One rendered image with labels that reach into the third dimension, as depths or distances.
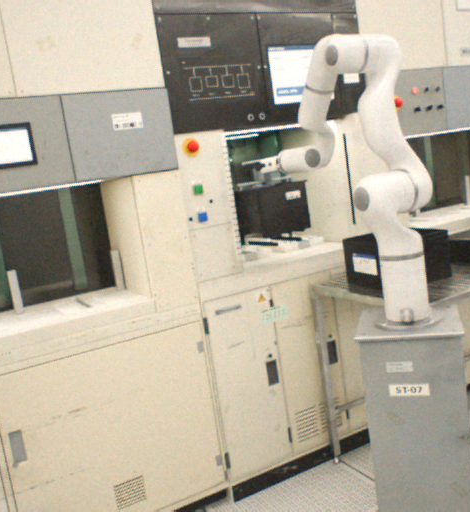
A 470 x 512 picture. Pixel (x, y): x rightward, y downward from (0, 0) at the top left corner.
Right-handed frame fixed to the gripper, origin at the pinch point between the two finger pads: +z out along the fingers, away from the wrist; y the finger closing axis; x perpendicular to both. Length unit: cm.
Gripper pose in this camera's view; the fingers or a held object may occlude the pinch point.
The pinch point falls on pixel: (263, 165)
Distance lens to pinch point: 220.0
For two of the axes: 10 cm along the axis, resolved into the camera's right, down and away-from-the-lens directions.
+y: 8.7, -2.0, 4.5
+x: -1.5, -9.8, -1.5
